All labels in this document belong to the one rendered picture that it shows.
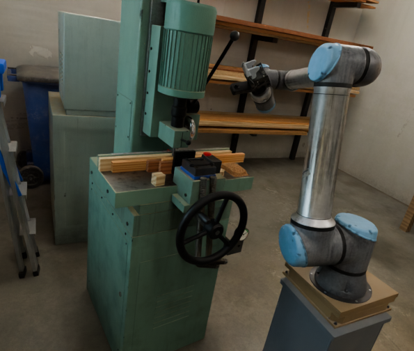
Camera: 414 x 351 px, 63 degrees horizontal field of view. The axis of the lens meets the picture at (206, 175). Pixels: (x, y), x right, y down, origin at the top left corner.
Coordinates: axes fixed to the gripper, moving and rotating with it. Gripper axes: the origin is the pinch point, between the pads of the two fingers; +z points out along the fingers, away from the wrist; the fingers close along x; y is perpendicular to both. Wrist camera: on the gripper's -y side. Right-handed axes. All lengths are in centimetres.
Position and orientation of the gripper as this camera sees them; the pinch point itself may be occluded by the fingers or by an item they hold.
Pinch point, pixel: (242, 65)
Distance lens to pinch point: 135.1
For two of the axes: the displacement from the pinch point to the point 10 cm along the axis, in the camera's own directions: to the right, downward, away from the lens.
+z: -3.6, -2.5, -9.0
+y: 8.7, -4.4, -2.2
